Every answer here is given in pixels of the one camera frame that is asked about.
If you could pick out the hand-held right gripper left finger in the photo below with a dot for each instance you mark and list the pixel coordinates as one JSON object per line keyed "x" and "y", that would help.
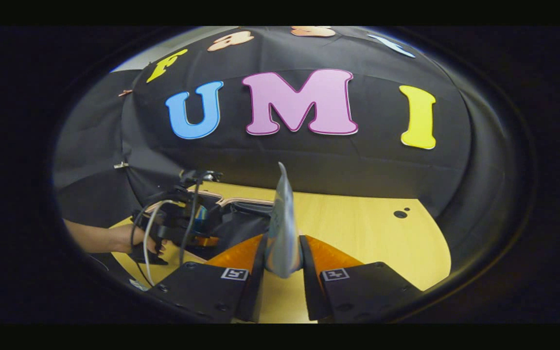
{"x": 254, "y": 291}

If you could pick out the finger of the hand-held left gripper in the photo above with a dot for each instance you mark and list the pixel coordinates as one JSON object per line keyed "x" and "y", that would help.
{"x": 207, "y": 240}

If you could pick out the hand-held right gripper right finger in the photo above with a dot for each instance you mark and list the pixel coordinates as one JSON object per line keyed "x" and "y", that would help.
{"x": 311, "y": 291}

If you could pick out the small blue skin care item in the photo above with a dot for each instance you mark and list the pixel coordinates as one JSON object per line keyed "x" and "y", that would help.
{"x": 201, "y": 214}

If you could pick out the pale pink suitcase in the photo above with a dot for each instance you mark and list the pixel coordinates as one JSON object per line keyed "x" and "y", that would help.
{"x": 246, "y": 221}

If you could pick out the silver teal skin care tube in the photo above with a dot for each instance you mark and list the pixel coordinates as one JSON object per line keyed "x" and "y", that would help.
{"x": 282, "y": 233}

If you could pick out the white cloth clip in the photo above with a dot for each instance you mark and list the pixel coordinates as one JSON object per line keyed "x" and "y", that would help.
{"x": 121, "y": 166}

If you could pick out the copper cloth clip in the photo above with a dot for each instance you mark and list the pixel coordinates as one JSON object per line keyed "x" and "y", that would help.
{"x": 125, "y": 92}

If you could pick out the black backdrop cloth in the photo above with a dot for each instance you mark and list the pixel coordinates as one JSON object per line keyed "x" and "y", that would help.
{"x": 358, "y": 160}

